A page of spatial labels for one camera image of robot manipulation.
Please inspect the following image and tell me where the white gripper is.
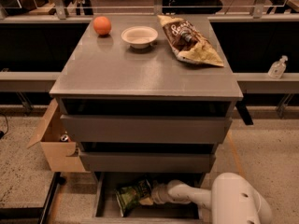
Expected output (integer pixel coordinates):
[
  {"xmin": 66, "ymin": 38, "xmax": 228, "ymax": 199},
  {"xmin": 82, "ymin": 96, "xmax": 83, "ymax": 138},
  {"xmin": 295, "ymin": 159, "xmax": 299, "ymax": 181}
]
[{"xmin": 139, "ymin": 184, "xmax": 171, "ymax": 205}]

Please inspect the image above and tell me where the green jalapeno chip bag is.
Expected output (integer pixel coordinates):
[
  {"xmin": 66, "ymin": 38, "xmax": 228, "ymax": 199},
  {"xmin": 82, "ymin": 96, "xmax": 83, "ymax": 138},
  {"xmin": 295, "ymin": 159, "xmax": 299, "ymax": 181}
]
[{"xmin": 115, "ymin": 178, "xmax": 152, "ymax": 217}]

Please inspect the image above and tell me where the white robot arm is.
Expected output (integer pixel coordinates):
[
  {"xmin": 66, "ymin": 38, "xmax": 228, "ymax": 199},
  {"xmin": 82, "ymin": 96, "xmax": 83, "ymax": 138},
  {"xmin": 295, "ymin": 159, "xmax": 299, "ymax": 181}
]
[{"xmin": 138, "ymin": 173, "xmax": 273, "ymax": 224}]

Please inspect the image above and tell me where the grey bottom drawer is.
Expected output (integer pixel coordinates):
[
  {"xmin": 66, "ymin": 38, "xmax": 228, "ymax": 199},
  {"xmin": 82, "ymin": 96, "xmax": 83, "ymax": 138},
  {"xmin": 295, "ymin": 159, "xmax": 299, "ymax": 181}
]
[{"xmin": 95, "ymin": 173, "xmax": 200, "ymax": 220}]

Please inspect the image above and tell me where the grey drawer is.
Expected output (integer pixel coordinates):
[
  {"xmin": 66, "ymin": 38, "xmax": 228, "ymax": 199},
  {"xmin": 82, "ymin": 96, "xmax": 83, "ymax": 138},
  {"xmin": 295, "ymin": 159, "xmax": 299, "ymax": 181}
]
[
  {"xmin": 79, "ymin": 152, "xmax": 216, "ymax": 173},
  {"xmin": 61, "ymin": 115, "xmax": 232, "ymax": 144},
  {"xmin": 95, "ymin": 173, "xmax": 200, "ymax": 220}
]

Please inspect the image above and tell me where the grey middle drawer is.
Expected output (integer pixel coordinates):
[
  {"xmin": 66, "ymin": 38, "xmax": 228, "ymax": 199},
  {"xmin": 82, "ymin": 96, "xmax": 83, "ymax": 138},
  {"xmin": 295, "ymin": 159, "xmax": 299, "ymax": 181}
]
[{"xmin": 79, "ymin": 152, "xmax": 216, "ymax": 173}]

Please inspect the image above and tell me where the grey top drawer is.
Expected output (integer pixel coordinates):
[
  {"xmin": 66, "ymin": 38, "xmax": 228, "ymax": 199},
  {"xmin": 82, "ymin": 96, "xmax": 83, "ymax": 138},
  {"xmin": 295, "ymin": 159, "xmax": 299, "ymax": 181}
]
[{"xmin": 61, "ymin": 115, "xmax": 232, "ymax": 144}]

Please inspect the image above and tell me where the grey drawer cabinet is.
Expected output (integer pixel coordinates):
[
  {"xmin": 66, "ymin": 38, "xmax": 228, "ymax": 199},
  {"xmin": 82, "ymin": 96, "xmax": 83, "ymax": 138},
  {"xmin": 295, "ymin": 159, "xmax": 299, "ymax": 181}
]
[{"xmin": 50, "ymin": 14, "xmax": 244, "ymax": 175}]

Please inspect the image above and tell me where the brown and yellow chip bag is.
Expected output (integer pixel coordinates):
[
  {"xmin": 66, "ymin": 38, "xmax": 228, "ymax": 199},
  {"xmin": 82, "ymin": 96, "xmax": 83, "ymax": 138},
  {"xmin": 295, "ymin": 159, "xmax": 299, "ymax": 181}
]
[{"xmin": 158, "ymin": 15, "xmax": 224, "ymax": 67}]

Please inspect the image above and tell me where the cardboard box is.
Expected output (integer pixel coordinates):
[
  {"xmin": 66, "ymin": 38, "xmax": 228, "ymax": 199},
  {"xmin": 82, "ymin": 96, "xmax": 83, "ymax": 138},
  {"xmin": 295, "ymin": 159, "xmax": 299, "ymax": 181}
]
[{"xmin": 27, "ymin": 99, "xmax": 86, "ymax": 173}]

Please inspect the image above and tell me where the soda can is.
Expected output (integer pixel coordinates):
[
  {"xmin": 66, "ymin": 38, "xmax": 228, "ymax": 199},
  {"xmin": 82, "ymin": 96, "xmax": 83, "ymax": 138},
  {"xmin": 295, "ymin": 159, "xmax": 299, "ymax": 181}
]
[{"xmin": 60, "ymin": 134, "xmax": 70, "ymax": 142}]

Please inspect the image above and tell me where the grey metal railing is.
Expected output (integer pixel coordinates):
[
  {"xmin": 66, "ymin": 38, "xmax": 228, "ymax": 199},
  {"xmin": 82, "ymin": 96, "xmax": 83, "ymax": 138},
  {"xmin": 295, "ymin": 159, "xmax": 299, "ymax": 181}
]
[{"xmin": 0, "ymin": 14, "xmax": 299, "ymax": 93}]

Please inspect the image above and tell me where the white bowl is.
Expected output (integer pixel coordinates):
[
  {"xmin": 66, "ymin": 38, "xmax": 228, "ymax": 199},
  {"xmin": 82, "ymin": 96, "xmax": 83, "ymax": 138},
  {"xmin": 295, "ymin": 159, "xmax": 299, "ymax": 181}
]
[{"xmin": 121, "ymin": 26, "xmax": 158, "ymax": 49}]

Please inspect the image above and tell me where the orange fruit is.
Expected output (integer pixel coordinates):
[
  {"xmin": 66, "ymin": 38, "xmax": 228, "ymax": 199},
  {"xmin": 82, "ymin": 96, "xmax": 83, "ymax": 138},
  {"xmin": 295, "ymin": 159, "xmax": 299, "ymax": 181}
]
[{"xmin": 93, "ymin": 16, "xmax": 111, "ymax": 35}]

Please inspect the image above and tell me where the clear sanitizer bottle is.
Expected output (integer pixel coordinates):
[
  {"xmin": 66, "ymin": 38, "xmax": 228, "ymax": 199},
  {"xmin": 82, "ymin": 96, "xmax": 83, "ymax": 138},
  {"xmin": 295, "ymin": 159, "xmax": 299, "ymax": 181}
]
[{"xmin": 268, "ymin": 55, "xmax": 288, "ymax": 79}]

